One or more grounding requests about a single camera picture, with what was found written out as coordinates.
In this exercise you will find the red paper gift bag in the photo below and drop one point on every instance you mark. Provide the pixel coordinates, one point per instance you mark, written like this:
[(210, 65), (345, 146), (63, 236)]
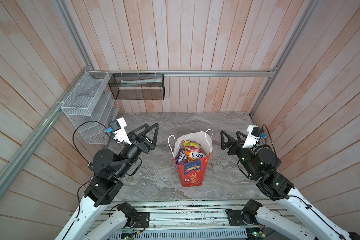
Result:
[(192, 173)]

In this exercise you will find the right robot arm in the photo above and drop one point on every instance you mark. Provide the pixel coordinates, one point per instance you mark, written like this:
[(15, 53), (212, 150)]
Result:
[(259, 163)]

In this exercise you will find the black mesh basket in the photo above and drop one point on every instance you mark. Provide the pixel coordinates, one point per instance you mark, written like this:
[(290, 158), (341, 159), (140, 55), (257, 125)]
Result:
[(127, 87)]

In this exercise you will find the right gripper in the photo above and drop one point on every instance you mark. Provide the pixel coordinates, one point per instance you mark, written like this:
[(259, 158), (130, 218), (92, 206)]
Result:
[(238, 145)]

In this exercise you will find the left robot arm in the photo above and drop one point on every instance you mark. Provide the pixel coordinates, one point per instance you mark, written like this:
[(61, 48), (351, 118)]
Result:
[(108, 168)]

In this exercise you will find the white wire shelf rack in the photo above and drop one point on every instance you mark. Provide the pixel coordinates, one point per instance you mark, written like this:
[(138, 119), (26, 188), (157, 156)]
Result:
[(90, 109)]

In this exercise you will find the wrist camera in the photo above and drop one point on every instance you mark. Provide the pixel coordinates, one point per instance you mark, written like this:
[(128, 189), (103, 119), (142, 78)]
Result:
[(255, 134), (117, 131)]

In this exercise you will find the purple Fox's berries candy bag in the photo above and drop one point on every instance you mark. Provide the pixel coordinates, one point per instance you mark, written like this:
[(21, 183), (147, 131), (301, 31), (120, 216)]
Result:
[(181, 158)]

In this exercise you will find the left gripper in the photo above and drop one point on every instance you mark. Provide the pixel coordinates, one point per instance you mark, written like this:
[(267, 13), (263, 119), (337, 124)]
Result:
[(146, 146)]

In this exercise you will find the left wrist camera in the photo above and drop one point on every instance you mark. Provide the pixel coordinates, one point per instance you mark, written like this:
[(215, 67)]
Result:
[(117, 131)]

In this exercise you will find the orange Fox's fruits candy bag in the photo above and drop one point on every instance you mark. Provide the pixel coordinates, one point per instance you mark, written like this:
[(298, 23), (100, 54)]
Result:
[(193, 150)]

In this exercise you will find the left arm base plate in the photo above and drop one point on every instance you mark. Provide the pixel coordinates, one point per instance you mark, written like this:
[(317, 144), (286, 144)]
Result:
[(138, 220)]

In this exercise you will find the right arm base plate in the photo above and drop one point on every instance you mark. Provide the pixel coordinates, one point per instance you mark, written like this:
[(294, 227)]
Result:
[(242, 218)]

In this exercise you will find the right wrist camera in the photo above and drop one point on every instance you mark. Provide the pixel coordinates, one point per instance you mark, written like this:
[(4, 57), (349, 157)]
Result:
[(255, 134)]

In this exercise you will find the aluminium frame rail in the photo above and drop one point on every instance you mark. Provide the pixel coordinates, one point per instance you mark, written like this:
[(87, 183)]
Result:
[(205, 73)]

